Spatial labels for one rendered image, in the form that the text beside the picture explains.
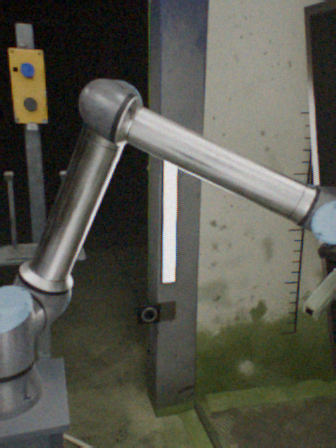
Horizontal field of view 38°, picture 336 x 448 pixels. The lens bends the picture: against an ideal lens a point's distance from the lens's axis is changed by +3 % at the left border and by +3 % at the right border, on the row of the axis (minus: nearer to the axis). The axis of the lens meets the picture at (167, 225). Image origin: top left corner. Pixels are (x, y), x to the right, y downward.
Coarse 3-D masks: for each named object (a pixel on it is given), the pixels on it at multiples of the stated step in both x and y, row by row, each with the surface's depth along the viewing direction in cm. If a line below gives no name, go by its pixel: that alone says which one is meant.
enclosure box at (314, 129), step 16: (320, 16) 138; (320, 32) 140; (320, 48) 141; (320, 64) 142; (320, 80) 143; (320, 96) 145; (320, 112) 146; (320, 128) 147; (320, 144) 149; (320, 160) 150; (320, 176) 152; (320, 240) 157
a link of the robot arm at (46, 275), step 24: (96, 144) 119; (72, 168) 122; (96, 168) 121; (72, 192) 123; (96, 192) 124; (48, 216) 130; (72, 216) 125; (48, 240) 128; (72, 240) 128; (24, 264) 136; (48, 264) 130; (72, 264) 134; (24, 288) 131; (48, 288) 131; (48, 312) 132
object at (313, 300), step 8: (328, 280) 135; (320, 288) 133; (328, 288) 133; (304, 296) 134; (312, 296) 132; (320, 296) 131; (328, 296) 132; (312, 304) 130; (320, 304) 130; (328, 304) 132; (304, 312) 133; (312, 312) 130; (320, 312) 129
